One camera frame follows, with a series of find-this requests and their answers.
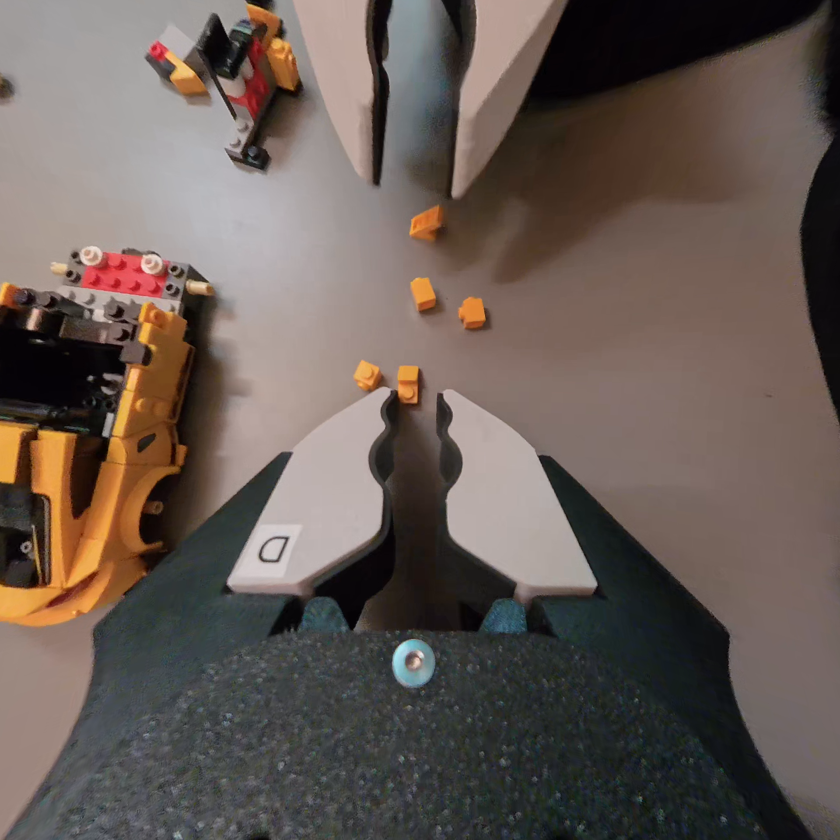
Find red grey lego subassembly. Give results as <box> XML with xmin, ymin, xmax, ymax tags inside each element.
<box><xmin>197</xmin><ymin>0</ymin><xmax>304</xmax><ymax>173</ymax></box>

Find yellow black lego subassembly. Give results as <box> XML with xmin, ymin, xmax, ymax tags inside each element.
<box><xmin>145</xmin><ymin>24</ymin><xmax>212</xmax><ymax>97</ymax></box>

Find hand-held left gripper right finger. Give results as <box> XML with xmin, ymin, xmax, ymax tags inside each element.
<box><xmin>436</xmin><ymin>388</ymin><xmax>599</xmax><ymax>603</ymax></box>

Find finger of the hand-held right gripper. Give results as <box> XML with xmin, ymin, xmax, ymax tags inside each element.
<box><xmin>440</xmin><ymin>0</ymin><xmax>570</xmax><ymax>201</ymax></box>
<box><xmin>292</xmin><ymin>0</ymin><xmax>393</xmax><ymax>187</ymax></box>

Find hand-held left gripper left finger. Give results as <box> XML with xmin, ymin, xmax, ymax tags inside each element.
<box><xmin>226</xmin><ymin>387</ymin><xmax>400</xmax><ymax>630</ymax></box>

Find orange lego slope piece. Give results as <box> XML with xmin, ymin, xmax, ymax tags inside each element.
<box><xmin>409</xmin><ymin>204</ymin><xmax>446</xmax><ymax>243</ymax></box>

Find yellow lego car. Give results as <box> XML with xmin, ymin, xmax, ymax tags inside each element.
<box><xmin>0</xmin><ymin>246</ymin><xmax>215</xmax><ymax>626</ymax></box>

